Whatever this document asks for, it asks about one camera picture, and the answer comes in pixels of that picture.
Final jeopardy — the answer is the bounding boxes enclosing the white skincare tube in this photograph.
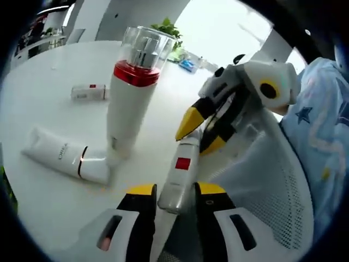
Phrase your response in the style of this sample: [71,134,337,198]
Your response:
[21,126,110,187]

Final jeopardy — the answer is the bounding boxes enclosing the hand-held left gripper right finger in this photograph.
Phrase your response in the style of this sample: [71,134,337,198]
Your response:
[194,181,273,262]

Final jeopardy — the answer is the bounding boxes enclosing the white office chair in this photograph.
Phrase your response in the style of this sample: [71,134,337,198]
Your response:
[67,28,86,44]

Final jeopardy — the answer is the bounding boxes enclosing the potted green plant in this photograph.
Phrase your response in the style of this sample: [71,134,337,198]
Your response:
[151,17,184,52]

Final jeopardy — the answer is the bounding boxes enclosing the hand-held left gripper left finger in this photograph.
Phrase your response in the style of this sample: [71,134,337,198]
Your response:
[79,184,158,262]

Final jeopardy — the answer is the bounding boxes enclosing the white skincare bottle red band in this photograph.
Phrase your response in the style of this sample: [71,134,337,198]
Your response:
[107,25,177,168]

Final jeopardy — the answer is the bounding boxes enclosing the white skincare bottle clear cap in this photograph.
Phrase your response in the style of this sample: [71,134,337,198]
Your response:
[70,83,109,102]
[157,137,200,214]

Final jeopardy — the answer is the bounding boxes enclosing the blue packet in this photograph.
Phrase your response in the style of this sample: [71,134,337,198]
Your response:
[178,58,197,74]

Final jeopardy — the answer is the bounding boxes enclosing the white mesh chair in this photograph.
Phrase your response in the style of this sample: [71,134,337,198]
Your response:
[198,114,314,259]

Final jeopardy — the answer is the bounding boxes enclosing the person in blue shirt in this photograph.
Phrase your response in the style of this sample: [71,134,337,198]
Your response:
[278,58,349,241]

